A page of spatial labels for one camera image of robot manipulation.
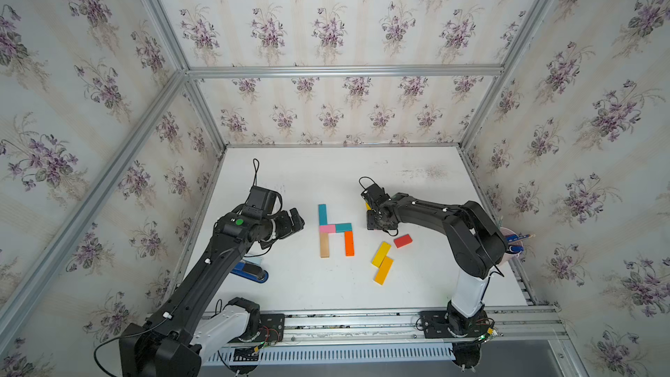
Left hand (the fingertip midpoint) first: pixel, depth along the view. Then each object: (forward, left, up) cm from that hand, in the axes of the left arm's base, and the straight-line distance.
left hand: (296, 229), depth 77 cm
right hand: (+10, -29, -15) cm, 34 cm away
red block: (+3, -36, -14) cm, 39 cm away
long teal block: (+12, -8, -14) cm, 20 cm away
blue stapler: (-9, +15, -12) cm, 21 cm away
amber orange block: (-8, -28, -15) cm, 32 cm away
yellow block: (-1, -28, -15) cm, 32 cm away
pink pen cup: (-2, -68, -4) cm, 68 cm away
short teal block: (+8, -15, -14) cm, 22 cm away
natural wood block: (+1, -8, -14) cm, 16 cm away
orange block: (+2, -17, -15) cm, 23 cm away
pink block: (+7, -9, -14) cm, 18 cm away
